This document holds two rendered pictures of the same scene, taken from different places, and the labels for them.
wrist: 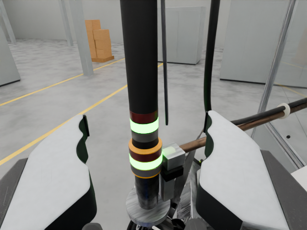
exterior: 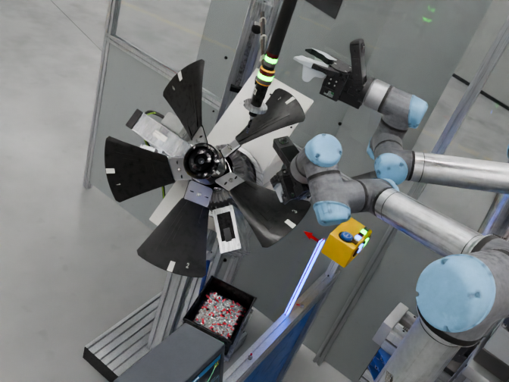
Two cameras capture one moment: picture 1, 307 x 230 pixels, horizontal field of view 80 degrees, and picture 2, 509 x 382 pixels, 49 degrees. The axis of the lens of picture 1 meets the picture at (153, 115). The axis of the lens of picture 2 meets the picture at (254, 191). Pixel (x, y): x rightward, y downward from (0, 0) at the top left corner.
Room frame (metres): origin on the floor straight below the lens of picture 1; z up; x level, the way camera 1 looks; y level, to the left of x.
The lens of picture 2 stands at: (-0.26, 1.40, 2.16)
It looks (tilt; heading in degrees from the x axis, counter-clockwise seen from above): 34 degrees down; 285
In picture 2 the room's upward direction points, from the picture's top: 20 degrees clockwise
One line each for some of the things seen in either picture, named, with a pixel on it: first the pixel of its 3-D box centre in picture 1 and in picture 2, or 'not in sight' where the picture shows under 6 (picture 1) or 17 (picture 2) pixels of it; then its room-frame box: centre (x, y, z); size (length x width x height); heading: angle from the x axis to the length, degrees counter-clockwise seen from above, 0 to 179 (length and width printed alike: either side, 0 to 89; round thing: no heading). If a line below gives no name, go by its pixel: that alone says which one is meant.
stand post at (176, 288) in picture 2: not in sight; (173, 295); (0.31, -0.11, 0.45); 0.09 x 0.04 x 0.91; 171
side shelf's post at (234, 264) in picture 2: not in sight; (237, 257); (0.22, -0.55, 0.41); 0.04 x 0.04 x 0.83; 81
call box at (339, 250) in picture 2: not in sight; (346, 242); (-0.21, -0.23, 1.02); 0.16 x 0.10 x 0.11; 81
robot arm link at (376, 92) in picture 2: not in sight; (376, 94); (-0.11, 0.00, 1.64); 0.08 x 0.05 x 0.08; 91
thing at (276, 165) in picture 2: not in sight; (258, 162); (0.29, -0.59, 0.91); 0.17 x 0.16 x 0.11; 81
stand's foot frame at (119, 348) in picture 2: not in sight; (169, 344); (0.30, -0.21, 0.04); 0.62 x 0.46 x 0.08; 81
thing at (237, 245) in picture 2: not in sight; (232, 232); (0.14, -0.01, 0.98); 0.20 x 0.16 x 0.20; 81
